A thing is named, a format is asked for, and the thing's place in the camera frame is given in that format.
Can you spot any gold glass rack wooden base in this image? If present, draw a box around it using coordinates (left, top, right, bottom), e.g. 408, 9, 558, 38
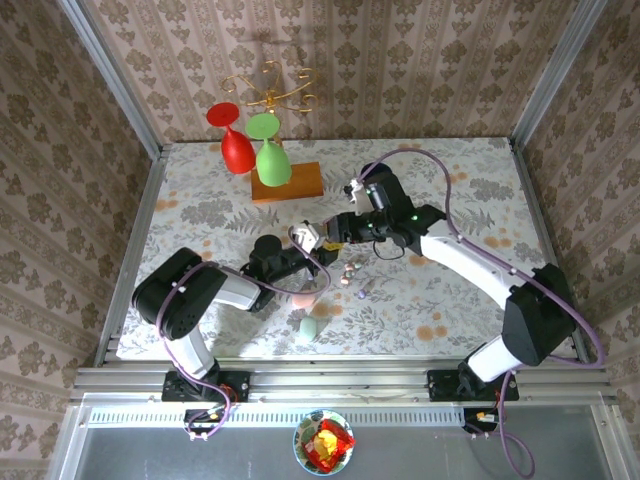
219, 59, 325, 204

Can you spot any green wine glass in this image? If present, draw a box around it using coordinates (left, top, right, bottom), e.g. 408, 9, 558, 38
244, 112, 293, 188

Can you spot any floral tablecloth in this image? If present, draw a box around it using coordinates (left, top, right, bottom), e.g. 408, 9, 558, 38
115, 137, 589, 359

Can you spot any red wine glass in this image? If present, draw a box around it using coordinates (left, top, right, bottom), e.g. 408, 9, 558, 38
205, 101, 257, 175

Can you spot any black power connector box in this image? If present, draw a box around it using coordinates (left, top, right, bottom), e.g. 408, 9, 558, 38
183, 408, 227, 434
462, 407, 501, 434

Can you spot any patterned bowl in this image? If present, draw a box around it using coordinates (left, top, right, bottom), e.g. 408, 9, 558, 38
292, 408, 357, 475

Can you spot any red snack packet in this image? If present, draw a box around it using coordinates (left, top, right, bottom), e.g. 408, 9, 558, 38
303, 418, 357, 472

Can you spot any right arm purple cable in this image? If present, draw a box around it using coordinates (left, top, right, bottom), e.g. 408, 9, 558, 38
355, 147, 607, 479

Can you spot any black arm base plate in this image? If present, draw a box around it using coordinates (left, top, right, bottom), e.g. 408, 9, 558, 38
162, 370, 251, 403
427, 368, 520, 402

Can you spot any aluminium frame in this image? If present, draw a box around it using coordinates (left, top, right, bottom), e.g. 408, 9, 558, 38
52, 0, 621, 416

